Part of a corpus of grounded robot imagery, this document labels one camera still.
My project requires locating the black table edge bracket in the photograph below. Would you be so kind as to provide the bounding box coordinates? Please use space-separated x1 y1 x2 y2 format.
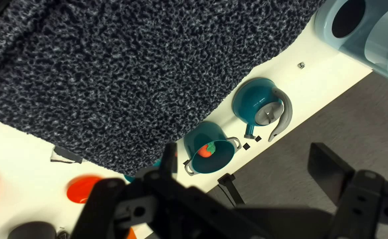
217 172 245 208

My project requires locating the teal toy pot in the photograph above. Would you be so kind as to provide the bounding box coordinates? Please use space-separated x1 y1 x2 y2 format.
183 120 244 176

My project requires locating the dark blue knitted sweater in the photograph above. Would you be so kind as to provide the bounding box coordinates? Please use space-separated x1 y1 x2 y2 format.
0 0 325 177

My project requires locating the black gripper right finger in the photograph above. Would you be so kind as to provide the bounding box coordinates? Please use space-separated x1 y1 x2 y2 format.
307 142 388 239

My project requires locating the orange toy plate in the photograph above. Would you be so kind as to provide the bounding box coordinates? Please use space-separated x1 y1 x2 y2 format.
66 173 106 205

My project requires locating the teal toy kettle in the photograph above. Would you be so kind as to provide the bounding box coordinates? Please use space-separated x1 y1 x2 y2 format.
230 75 294 143

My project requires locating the light blue toy coffee maker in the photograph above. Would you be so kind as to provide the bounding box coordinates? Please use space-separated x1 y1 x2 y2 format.
313 0 388 90

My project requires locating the orange toy vegetable piece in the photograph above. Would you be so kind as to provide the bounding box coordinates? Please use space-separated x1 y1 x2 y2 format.
197 142 217 159

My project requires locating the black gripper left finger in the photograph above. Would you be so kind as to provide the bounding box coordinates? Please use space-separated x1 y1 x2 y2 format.
72 142 213 239

